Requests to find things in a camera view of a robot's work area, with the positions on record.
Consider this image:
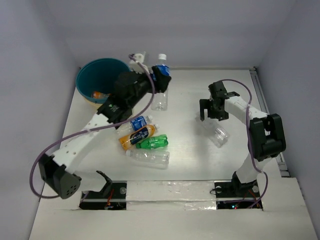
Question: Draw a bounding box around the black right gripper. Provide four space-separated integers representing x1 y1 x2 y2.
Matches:
200 98 230 121

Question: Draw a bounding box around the blue label clear bottle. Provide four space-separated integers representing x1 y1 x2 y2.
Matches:
151 53 171 111

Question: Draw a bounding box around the orange label tea bottle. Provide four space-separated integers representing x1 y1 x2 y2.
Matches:
91 91 111 99

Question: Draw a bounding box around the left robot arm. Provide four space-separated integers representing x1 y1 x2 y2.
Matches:
38 65 172 199

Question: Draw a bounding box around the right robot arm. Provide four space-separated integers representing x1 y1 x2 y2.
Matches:
199 80 286 198

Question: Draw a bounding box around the teal and cream bin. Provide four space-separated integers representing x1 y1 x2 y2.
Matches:
75 58 130 109

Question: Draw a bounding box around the large clear ribbed bottle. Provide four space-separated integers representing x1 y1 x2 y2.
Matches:
201 119 230 148

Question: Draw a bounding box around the small blue label bottle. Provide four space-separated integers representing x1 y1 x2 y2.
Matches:
115 115 153 135

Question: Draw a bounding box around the orange bottle dark label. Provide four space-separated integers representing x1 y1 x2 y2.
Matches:
118 124 160 151

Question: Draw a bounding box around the green plastic bottle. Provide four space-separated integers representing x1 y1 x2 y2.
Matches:
135 134 169 150

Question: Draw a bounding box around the clear bottle white cap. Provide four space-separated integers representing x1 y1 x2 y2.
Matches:
125 149 170 169

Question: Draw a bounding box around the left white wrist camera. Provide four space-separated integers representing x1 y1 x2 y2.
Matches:
128 51 150 74

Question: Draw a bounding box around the aluminium side rail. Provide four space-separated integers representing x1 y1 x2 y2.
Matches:
249 66 290 178

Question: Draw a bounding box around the silver taped front rail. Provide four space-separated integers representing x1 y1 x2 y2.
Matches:
79 179 263 211

